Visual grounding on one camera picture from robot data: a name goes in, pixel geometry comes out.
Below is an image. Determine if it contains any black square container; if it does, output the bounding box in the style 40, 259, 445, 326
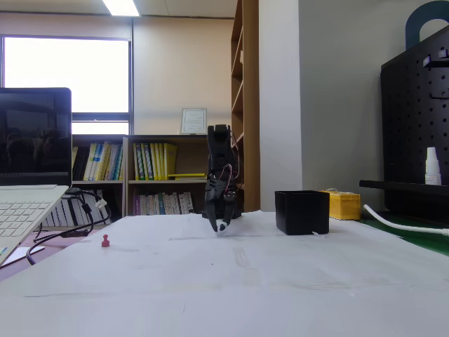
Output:
274, 190, 330, 236

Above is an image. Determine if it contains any yellow cardboard box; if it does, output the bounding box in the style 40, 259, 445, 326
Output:
321, 188, 361, 221

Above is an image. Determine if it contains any flat lying yellow book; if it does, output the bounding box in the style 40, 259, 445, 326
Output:
167, 172, 208, 180

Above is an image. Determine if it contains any low dark wooden bookshelf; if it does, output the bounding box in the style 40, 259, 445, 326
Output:
41, 134, 128, 227
123, 134, 227, 217

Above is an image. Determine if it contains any thick standing yellow book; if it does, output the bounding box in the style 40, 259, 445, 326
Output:
163, 143, 178, 180

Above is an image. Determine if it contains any framed white certificate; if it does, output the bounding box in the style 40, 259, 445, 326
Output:
180, 107, 208, 136

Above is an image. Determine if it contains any white taped paper cover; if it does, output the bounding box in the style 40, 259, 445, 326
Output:
0, 209, 449, 337

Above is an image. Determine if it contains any tall brown wooden bookshelf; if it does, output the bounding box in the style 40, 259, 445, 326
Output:
230, 0, 260, 213

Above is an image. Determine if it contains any green desk mat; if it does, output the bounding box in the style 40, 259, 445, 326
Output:
356, 210, 449, 258

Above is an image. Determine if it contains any white laptop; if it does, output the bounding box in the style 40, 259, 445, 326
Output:
0, 87, 73, 267

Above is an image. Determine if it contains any white paper slip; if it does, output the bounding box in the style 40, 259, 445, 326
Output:
4, 245, 46, 265

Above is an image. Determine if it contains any black pegboard with shelf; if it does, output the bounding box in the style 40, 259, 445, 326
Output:
358, 25, 449, 220

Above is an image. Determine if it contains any rectangular ceiling light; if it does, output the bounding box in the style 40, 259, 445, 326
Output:
101, 0, 141, 17

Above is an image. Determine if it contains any white dropper bottle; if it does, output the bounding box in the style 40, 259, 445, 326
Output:
424, 147, 442, 186

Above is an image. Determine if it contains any dark blue arch panel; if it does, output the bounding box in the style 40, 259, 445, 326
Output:
405, 0, 449, 50

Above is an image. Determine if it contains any thin black cable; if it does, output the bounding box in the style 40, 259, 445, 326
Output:
33, 189, 112, 243

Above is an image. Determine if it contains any thick black cable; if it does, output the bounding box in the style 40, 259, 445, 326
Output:
26, 191, 95, 267

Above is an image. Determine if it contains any white power cable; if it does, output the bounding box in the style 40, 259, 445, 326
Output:
363, 204, 449, 237

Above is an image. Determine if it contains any window with dark frame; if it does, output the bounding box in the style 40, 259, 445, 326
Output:
0, 34, 134, 136

